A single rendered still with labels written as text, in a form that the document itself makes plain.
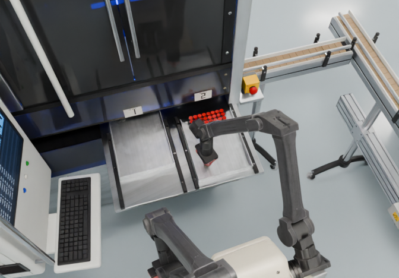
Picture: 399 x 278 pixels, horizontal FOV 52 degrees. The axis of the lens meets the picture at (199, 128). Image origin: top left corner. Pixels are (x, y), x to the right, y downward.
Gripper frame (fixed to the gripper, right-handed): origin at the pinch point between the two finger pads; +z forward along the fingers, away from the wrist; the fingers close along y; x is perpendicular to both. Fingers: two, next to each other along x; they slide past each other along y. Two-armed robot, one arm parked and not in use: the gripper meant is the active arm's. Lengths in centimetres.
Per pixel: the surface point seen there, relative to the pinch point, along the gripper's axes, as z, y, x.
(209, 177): 1.8, -6.9, 2.6
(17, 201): -23, 10, 76
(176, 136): 4.2, 21.3, 4.9
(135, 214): 92, 34, 35
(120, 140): 3.8, 32.9, 29.4
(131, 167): 4.4, 17.0, 30.7
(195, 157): 4.4, 6.6, 2.5
